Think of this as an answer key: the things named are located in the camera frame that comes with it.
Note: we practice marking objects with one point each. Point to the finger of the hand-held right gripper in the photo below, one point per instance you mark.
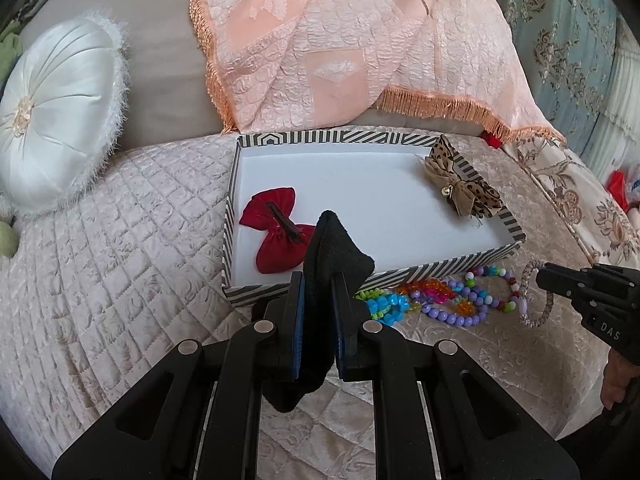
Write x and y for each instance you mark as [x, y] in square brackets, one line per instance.
[560, 275]
[565, 302]

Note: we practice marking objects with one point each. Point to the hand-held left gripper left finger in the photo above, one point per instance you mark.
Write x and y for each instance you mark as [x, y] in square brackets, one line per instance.
[297, 325]

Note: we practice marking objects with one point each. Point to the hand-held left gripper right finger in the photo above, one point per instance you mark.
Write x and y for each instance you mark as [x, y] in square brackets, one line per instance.
[340, 325]

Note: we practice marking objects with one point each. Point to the pink silver beaded bangle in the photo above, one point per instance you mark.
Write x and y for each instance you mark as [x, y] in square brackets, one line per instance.
[525, 280]

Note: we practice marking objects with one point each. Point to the black fabric pouch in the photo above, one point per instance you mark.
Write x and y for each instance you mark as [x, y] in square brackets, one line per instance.
[335, 250]

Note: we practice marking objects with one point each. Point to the striped cardboard box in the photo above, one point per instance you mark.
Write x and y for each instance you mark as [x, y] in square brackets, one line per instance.
[350, 185]

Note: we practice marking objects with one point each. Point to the person's right hand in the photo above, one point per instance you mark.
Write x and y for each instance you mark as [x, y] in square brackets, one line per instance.
[612, 380]

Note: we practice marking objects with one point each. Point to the floral patterned bedspread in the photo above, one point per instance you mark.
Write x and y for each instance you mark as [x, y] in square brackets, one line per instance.
[565, 195]

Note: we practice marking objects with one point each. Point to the red and white packet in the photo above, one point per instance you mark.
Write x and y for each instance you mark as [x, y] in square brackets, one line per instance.
[622, 187]

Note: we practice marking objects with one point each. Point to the red bow hair clip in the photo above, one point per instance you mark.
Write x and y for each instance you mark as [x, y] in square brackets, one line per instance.
[270, 210]

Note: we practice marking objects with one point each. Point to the leopard print bow hair clip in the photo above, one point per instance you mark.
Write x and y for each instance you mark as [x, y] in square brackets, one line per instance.
[462, 192]

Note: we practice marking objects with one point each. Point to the small red object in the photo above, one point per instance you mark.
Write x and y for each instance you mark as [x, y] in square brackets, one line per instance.
[492, 139]

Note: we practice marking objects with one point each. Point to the quilted beige bedspread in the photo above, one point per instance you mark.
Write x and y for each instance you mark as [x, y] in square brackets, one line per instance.
[125, 260]

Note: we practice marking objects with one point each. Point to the white pleated fabric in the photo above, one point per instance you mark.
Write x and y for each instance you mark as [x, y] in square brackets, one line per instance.
[620, 100]

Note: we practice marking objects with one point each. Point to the blue damask curtain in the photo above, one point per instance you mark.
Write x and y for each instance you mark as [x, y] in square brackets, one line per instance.
[555, 25]

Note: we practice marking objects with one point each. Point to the beige padded backrest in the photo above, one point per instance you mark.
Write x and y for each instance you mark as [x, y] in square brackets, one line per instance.
[160, 75]

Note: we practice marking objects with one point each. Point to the pink fringed blanket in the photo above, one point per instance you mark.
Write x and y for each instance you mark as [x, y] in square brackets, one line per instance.
[350, 35]

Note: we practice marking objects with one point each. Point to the white round satin cushion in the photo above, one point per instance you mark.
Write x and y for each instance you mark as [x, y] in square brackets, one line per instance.
[55, 110]

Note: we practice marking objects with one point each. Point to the green plush toy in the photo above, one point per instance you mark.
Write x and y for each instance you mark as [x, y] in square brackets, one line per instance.
[9, 45]

